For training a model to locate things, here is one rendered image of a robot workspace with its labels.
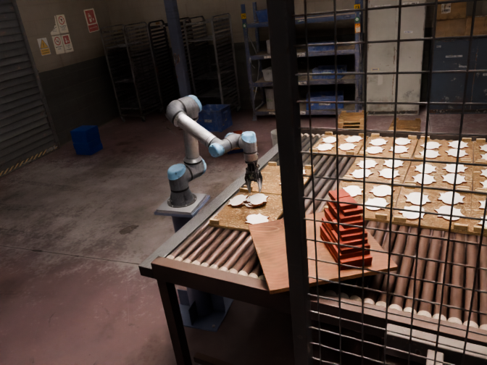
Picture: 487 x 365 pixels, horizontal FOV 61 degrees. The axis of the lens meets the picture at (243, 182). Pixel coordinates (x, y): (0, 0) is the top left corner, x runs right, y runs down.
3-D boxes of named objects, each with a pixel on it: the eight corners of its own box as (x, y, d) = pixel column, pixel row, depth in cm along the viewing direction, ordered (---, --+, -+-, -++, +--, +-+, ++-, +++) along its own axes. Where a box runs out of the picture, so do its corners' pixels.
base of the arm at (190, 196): (166, 205, 261) (163, 191, 257) (177, 193, 274) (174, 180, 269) (187, 206, 256) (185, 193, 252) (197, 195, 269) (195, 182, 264)
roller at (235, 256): (214, 280, 189) (213, 271, 187) (333, 139, 343) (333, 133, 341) (224, 283, 187) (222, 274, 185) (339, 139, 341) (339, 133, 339)
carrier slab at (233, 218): (208, 226, 226) (207, 223, 225) (239, 193, 259) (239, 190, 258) (267, 235, 211) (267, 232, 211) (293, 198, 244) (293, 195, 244)
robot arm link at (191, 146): (179, 179, 268) (169, 98, 241) (196, 170, 278) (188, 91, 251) (192, 185, 262) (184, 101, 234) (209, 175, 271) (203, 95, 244)
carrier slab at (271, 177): (242, 192, 260) (241, 189, 260) (267, 166, 293) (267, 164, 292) (294, 198, 245) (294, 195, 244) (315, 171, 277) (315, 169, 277)
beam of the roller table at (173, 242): (140, 275, 202) (138, 265, 200) (292, 136, 367) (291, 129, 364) (153, 279, 198) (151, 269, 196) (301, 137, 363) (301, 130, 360)
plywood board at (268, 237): (269, 294, 154) (269, 290, 153) (248, 228, 199) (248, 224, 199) (397, 270, 159) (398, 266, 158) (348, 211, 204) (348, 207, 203)
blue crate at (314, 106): (306, 111, 702) (305, 98, 693) (307, 104, 739) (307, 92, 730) (344, 109, 688) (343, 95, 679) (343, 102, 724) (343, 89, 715)
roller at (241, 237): (205, 278, 191) (204, 269, 189) (327, 138, 346) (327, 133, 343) (214, 280, 189) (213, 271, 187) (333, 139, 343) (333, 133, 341)
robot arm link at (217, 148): (157, 101, 232) (219, 147, 213) (172, 96, 239) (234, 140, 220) (156, 118, 239) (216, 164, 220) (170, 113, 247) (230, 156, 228)
